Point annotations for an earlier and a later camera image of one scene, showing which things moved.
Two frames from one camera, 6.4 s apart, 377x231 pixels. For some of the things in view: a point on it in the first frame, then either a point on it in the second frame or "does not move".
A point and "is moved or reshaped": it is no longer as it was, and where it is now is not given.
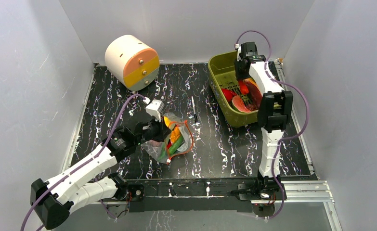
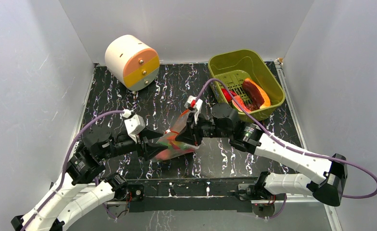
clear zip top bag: (180, 140) is moved or reshaped
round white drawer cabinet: (132, 62) does not move
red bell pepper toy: (229, 94) does not move
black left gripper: (163, 130) → (150, 148)
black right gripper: (242, 68) → (193, 130)
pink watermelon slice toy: (238, 103) does not move
